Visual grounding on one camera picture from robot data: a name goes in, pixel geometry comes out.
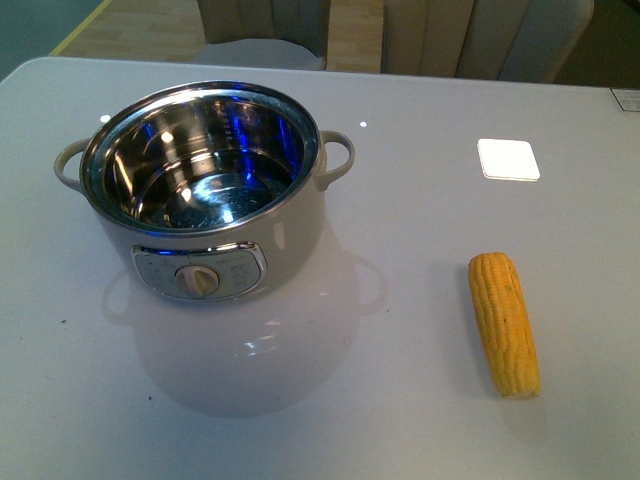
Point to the cream electric cooking pot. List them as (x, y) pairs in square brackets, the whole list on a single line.
[(209, 191)]

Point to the table label sticker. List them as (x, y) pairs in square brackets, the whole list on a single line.
[(627, 99)]

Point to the left beige dining chair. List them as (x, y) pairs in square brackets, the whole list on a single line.
[(265, 34)]

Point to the beige dining chair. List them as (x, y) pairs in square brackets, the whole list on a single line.
[(520, 41), (265, 34)]

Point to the right beige dining chair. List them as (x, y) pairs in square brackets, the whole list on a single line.
[(520, 41)]

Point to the yellow corn cob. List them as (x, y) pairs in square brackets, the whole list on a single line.
[(504, 327)]

